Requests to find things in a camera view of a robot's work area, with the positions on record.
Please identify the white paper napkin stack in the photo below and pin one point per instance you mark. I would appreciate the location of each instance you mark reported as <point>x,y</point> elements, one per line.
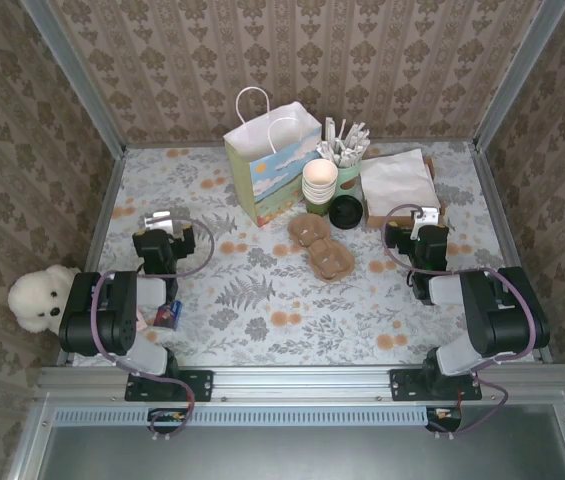
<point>397,180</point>

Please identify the brown cardboard cup carrier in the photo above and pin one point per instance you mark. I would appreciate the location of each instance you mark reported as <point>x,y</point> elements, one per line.
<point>319,245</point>

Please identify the landscape print paper bag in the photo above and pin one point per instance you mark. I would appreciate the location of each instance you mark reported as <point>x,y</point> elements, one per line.
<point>267,185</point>

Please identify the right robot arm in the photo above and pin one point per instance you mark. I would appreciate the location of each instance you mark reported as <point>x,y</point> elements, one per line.
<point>502,310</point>

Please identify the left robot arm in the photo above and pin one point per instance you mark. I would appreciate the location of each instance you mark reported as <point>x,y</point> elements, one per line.
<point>87,310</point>

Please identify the small blue packet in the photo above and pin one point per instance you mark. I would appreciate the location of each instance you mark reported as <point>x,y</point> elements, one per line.
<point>169,312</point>

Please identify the black cup lid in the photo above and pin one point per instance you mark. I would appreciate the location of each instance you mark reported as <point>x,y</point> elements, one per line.
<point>346,212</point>

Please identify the green straw holder cup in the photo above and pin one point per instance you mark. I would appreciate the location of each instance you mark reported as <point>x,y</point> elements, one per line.
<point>349,180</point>

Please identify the white teddy bear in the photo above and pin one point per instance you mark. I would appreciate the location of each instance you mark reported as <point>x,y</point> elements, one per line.
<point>37,300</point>

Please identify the stack of paper cups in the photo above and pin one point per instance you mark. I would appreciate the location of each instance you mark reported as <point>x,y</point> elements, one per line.
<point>320,172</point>

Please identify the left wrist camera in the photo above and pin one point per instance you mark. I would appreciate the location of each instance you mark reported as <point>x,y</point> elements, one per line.
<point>158,221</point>

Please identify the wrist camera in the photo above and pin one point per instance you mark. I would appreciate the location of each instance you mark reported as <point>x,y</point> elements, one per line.
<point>426,217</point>
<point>158,221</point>

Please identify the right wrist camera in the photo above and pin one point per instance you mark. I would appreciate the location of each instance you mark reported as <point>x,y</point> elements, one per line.
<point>426,217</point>

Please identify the aluminium table side rail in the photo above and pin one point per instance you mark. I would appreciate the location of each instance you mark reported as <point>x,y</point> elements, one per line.
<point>484,167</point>
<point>104,210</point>

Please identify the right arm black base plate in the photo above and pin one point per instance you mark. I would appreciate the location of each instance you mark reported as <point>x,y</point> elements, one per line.
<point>404,385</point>

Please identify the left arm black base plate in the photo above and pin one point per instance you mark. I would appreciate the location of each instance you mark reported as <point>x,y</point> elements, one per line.
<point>197,385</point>

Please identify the aluminium corner post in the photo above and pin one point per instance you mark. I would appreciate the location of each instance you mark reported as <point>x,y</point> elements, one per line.
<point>77,85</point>
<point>517,75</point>

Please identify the aluminium mounting rail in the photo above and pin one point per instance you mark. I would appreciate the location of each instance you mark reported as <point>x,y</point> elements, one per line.
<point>302,382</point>

